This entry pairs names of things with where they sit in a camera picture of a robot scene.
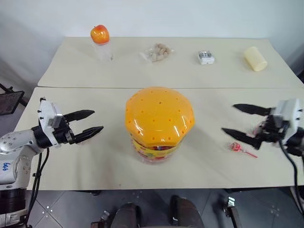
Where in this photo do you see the black frame stand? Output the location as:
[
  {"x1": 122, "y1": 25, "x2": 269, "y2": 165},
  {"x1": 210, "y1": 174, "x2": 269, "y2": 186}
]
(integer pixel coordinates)
[{"x1": 0, "y1": 83, "x2": 29, "y2": 117}]

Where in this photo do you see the clear plastic lollipop jar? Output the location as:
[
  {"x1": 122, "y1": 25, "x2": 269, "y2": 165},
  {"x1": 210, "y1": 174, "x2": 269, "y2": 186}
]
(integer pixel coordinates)
[{"x1": 130, "y1": 134, "x2": 182, "y2": 166}]

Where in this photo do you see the red yellow apple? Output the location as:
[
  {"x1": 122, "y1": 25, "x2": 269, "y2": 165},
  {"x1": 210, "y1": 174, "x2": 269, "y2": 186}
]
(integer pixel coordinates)
[{"x1": 90, "y1": 24, "x2": 110, "y2": 45}]

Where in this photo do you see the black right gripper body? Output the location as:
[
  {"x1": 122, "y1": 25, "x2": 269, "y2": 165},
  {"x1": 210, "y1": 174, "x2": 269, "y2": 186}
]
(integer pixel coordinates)
[{"x1": 257, "y1": 107, "x2": 291, "y2": 143}]

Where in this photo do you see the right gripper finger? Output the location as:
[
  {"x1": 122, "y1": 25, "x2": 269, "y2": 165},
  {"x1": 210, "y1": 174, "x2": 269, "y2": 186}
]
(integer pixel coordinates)
[
  {"x1": 221, "y1": 127, "x2": 262, "y2": 151},
  {"x1": 233, "y1": 103, "x2": 272, "y2": 117}
]

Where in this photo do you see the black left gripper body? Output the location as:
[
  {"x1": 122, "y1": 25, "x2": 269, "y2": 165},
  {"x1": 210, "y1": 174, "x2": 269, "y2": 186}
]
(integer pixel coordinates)
[{"x1": 52, "y1": 115, "x2": 76, "y2": 145}]

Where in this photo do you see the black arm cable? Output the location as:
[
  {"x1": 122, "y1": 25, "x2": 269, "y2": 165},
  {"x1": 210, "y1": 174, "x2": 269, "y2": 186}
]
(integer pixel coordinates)
[
  {"x1": 278, "y1": 139, "x2": 304, "y2": 216},
  {"x1": 23, "y1": 146, "x2": 51, "y2": 228}
]

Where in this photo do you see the metal table foot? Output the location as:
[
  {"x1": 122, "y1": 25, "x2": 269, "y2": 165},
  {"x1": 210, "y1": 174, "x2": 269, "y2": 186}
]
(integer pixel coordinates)
[{"x1": 222, "y1": 195, "x2": 242, "y2": 228}]

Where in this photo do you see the small white box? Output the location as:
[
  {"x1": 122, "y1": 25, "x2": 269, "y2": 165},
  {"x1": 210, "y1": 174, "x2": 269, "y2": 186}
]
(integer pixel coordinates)
[{"x1": 197, "y1": 50, "x2": 216, "y2": 65}]

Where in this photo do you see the orange perforated jar lid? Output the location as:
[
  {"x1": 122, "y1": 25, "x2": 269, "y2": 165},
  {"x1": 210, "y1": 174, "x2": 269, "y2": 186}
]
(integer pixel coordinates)
[{"x1": 124, "y1": 86, "x2": 196, "y2": 147}]

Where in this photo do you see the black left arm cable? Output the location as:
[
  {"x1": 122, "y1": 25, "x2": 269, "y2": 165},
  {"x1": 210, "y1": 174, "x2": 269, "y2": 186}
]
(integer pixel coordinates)
[{"x1": 23, "y1": 146, "x2": 51, "y2": 228}]

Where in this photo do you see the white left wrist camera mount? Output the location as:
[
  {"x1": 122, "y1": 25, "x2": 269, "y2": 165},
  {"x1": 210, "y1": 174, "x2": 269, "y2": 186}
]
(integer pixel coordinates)
[{"x1": 38, "y1": 96, "x2": 64, "y2": 135}]

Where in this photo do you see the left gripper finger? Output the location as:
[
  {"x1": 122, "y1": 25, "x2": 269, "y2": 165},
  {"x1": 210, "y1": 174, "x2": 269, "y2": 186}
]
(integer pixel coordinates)
[
  {"x1": 63, "y1": 109, "x2": 96, "y2": 123},
  {"x1": 75, "y1": 125, "x2": 105, "y2": 144}
]

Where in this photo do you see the red wrapped lollipop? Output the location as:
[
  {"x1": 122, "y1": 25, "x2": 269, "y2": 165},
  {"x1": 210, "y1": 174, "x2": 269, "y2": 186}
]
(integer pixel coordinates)
[{"x1": 227, "y1": 142, "x2": 258, "y2": 159}]

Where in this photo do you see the clear bag of snacks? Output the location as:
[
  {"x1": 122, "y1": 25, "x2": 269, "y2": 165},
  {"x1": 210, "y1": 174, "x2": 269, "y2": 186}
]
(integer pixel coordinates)
[{"x1": 139, "y1": 42, "x2": 175, "y2": 64}]

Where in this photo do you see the pale yellow cylinder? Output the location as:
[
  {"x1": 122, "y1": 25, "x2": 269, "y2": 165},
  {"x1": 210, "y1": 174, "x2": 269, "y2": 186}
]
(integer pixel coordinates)
[{"x1": 244, "y1": 46, "x2": 268, "y2": 72}]

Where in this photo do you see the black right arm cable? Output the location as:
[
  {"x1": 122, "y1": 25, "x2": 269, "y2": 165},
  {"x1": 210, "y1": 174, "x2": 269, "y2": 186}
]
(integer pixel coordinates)
[{"x1": 278, "y1": 139, "x2": 304, "y2": 216}]

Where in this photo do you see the dark rounded shape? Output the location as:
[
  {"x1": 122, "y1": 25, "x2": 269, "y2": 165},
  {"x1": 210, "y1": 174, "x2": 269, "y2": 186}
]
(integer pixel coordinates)
[
  {"x1": 111, "y1": 202, "x2": 143, "y2": 228},
  {"x1": 170, "y1": 194, "x2": 205, "y2": 228}
]

